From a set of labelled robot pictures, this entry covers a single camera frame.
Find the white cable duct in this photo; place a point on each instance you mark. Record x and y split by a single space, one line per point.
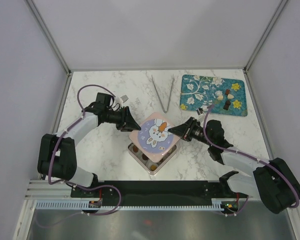
88 205

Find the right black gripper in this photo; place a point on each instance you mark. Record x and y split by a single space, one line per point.
185 129

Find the right aluminium frame post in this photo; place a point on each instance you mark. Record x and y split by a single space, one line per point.
271 24

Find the dark round chocolate in box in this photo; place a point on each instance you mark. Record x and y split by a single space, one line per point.
144 157

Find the teal floral tray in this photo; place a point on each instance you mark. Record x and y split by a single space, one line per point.
197 91

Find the white heart chocolate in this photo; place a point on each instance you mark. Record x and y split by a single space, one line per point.
230 96

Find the aluminium frame post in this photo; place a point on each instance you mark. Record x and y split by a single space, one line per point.
48 36
271 24

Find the dark chocolate pieces on tray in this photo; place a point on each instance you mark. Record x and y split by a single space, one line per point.
227 105

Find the light brown round chocolate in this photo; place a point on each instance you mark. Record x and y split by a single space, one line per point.
135 149

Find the caramel square chocolate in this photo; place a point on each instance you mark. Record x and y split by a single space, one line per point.
153 167

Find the metal tweezers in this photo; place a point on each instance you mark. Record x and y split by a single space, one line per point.
164 108

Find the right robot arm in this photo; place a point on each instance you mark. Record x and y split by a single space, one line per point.
270 181

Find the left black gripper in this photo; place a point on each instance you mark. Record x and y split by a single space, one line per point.
126 123

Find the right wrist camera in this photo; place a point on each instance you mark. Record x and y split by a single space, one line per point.
202 110

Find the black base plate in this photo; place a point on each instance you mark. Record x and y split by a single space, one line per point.
169 192

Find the pink chocolate tin box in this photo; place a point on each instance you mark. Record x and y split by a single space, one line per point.
146 164

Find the left aluminium frame post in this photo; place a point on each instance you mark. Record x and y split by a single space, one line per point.
48 36

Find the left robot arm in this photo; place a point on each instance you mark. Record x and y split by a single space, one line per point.
57 154

